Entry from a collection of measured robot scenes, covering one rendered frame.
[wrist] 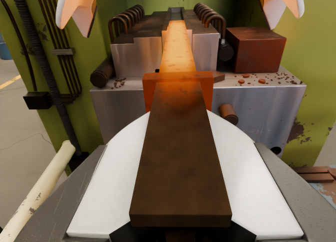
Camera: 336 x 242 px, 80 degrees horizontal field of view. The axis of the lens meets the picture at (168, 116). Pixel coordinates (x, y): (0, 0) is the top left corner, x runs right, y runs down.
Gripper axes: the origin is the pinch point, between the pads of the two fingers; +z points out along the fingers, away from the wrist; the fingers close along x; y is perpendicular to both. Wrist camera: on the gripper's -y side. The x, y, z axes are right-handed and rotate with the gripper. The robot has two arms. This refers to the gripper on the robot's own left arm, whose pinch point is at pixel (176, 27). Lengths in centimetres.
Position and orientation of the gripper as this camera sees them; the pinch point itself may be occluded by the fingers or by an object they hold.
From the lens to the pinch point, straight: 18.7
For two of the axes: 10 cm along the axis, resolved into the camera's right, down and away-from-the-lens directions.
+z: 0.6, 4.6, 8.8
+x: 10.0, -0.2, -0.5
